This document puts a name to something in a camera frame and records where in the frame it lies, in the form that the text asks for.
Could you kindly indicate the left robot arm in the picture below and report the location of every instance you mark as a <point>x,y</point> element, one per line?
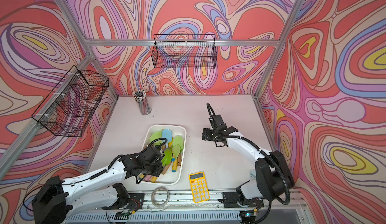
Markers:
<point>59,199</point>

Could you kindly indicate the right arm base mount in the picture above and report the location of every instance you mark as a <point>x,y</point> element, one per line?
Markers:
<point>237,200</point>

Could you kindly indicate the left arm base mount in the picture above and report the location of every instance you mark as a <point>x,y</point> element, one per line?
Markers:
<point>131,202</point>

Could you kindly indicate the green shovel wooden handle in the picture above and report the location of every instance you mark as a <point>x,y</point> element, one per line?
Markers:
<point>156,135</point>

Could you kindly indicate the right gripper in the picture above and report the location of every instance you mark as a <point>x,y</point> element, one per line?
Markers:
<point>206,135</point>

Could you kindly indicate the green shovel blue-tip handle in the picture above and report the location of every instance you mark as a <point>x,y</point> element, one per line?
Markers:
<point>177,146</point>

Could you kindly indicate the light blue shovel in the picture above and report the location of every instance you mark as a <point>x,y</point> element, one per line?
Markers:
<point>167,133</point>

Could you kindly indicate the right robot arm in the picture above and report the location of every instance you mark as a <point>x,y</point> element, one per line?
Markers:
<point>273,179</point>

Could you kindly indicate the yellow calculator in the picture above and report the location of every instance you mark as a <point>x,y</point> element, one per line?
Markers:
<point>199,187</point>

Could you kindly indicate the white storage tray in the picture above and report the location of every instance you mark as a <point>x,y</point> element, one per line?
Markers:
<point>169,178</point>

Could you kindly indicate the black wire basket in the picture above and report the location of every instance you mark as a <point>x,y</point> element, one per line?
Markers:
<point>184,51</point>
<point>74,106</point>

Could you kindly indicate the black wire basket left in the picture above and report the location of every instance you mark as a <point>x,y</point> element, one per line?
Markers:
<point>74,106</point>

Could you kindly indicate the metal pen cup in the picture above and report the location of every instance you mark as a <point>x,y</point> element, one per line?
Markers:
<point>140,97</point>

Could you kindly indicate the black wire basket back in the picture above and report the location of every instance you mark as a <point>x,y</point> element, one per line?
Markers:
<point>184,51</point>

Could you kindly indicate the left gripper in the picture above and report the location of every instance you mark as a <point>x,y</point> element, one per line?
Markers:
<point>160,169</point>

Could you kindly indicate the green shovel yellow handle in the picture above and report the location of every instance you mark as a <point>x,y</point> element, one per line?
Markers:
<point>167,159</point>

